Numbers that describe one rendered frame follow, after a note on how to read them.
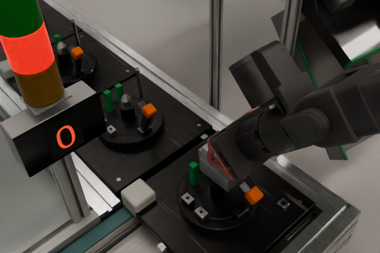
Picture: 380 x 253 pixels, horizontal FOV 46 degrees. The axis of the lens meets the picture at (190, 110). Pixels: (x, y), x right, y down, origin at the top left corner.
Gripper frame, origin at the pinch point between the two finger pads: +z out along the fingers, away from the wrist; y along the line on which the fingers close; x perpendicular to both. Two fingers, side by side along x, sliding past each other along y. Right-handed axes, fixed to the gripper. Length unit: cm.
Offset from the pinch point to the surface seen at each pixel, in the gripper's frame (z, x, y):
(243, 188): -0.2, 6.4, 0.5
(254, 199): -2.2, 8.3, 1.0
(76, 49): 29.3, -31.4, 0.3
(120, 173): 21.2, -5.0, 8.9
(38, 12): -14.6, -25.3, 17.8
